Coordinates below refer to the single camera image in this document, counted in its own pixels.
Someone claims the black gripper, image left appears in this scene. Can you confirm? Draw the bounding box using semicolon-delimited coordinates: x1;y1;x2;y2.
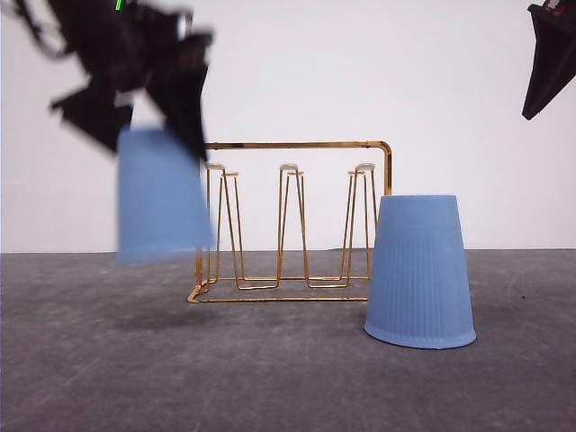
47;0;213;160

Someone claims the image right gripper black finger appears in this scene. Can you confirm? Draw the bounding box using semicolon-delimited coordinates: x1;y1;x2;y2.
522;0;576;119

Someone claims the blue ribbed cup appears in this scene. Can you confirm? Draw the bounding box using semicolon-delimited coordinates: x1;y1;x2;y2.
364;194;477;349
117;127;215;263

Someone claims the gold wire cup rack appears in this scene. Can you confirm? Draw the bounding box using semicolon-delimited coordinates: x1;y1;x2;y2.
187;140;393;302

